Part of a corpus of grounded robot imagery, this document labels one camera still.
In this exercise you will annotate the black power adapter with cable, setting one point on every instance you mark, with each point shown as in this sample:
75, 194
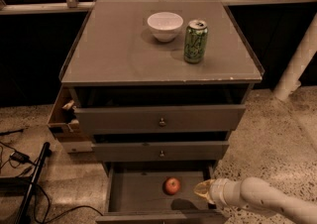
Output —
14, 162

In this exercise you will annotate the grey top drawer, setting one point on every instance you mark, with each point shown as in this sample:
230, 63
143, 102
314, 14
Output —
159, 119

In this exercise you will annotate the grey bottom drawer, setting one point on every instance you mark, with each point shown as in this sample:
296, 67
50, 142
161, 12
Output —
135, 194

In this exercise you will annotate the grey middle drawer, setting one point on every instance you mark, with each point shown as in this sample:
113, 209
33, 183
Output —
160, 151

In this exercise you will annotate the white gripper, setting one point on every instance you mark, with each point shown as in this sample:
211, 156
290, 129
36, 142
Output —
217, 190

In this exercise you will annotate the open cardboard box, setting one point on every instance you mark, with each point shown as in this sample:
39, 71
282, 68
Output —
65, 127

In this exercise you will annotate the red apple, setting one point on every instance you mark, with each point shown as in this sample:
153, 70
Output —
171, 186

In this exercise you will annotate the white ceramic bowl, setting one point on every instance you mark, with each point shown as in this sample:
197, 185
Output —
165, 26

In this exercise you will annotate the grey drawer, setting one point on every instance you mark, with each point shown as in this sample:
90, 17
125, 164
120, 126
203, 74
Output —
160, 151
135, 194
159, 119

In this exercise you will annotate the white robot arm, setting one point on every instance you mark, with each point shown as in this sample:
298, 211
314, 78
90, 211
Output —
270, 166

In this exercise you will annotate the grey drawer cabinet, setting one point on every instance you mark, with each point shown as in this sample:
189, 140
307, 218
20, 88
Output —
117, 62

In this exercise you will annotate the black pole on floor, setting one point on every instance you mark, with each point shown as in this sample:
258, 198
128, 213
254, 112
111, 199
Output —
31, 183

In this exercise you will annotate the green soda can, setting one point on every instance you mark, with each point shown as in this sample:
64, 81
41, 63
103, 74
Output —
196, 37

